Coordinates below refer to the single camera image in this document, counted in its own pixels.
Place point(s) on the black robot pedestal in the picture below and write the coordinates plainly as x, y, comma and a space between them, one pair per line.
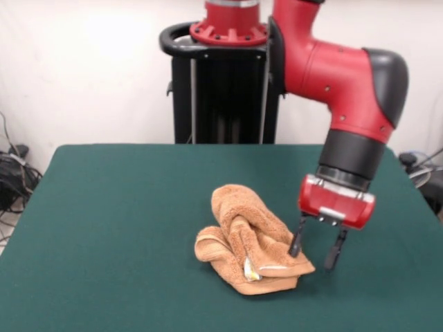
225, 97

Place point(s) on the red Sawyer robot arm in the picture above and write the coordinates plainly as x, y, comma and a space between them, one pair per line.
328, 69

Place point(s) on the grey round base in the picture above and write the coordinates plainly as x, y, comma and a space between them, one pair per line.
420, 176

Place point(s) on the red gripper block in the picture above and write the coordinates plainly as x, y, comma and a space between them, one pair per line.
332, 204

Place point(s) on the black power adapter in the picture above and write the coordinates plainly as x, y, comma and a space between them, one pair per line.
408, 159

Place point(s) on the dark green tablecloth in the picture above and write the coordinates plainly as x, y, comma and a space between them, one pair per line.
104, 224

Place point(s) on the tan terry towel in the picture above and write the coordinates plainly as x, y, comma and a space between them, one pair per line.
242, 221

